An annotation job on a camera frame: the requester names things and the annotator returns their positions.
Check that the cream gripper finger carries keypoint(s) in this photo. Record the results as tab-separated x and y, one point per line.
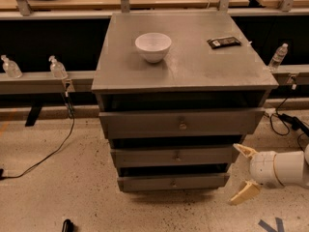
248	190
245	151

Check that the grey drawer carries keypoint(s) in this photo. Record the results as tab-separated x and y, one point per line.
192	181
177	123
148	157

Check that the black object on floor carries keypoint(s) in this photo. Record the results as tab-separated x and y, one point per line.
68	226

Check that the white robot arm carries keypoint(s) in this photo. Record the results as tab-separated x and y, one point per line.
291	169

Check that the black snack bar packet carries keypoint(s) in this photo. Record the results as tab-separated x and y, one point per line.
223	42

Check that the clear plastic water bottle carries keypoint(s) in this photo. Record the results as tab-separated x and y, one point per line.
278	57

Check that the grey top drawer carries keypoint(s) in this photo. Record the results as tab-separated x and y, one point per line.
177	123

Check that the clear pump bottle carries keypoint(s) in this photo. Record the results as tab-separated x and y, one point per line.
57	68
11	68

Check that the white ceramic bowl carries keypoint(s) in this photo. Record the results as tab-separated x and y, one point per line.
153	47

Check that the grey drawer cabinet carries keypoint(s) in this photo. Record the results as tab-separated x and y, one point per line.
191	76

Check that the clear pump bottle far left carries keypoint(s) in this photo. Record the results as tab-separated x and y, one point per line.
11	68

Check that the grey metal rail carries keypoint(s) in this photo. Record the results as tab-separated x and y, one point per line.
45	83

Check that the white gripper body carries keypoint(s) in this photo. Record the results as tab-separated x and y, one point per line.
263	168

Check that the grey bottom drawer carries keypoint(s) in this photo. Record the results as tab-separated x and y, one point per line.
192	181

